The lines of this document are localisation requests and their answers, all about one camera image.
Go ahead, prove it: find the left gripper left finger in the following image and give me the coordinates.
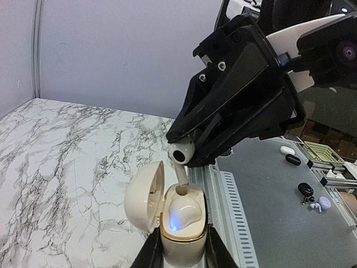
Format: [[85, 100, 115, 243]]
[[130, 231, 163, 268]]

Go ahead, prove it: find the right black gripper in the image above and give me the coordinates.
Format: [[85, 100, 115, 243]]
[[166, 15, 305, 168]]

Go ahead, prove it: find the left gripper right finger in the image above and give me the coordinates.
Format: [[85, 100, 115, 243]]
[[205, 223, 239, 268]]

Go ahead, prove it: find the white charging case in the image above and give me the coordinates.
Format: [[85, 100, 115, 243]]
[[124, 161, 208, 267]]

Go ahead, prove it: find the white earbud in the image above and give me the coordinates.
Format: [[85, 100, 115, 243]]
[[169, 137, 195, 195], [169, 196, 202, 231]]

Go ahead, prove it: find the white case on right bench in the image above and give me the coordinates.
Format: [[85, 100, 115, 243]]
[[280, 146, 295, 156]]

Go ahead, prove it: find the black case on right bench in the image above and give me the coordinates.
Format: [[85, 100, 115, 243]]
[[285, 154, 301, 166]]

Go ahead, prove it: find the open black earbud case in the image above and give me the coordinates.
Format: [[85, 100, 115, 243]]
[[297, 182, 315, 204]]

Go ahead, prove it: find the lilac earbud case on bench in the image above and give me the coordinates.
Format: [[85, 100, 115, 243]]
[[310, 196, 332, 213]]

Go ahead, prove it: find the green plastic basket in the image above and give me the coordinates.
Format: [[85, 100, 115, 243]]
[[302, 141, 345, 164]]

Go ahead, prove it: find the aluminium front rail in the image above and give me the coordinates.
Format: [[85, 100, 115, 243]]
[[188, 165, 259, 267]]

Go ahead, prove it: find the right aluminium frame post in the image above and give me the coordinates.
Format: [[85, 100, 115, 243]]
[[31, 0, 45, 98]]

